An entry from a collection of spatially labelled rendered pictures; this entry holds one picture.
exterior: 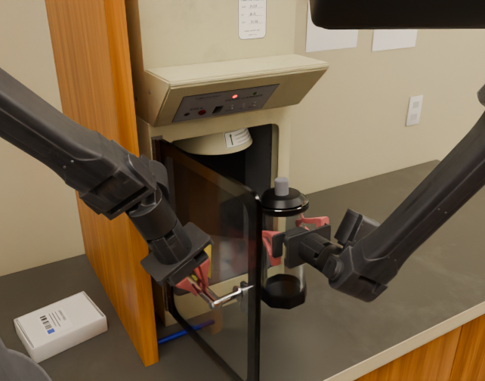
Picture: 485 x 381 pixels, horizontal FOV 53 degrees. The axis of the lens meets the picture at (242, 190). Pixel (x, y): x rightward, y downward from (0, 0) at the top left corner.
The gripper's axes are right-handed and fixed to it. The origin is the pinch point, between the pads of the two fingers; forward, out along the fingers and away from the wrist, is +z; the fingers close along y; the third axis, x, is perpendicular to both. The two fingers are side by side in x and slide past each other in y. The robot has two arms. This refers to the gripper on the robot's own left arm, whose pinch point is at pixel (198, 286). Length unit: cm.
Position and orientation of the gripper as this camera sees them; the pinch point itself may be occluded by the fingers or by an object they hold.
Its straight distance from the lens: 81.3
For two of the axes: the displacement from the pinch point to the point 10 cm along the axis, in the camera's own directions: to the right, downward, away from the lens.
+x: 5.8, 3.5, -7.4
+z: 3.4, 7.2, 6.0
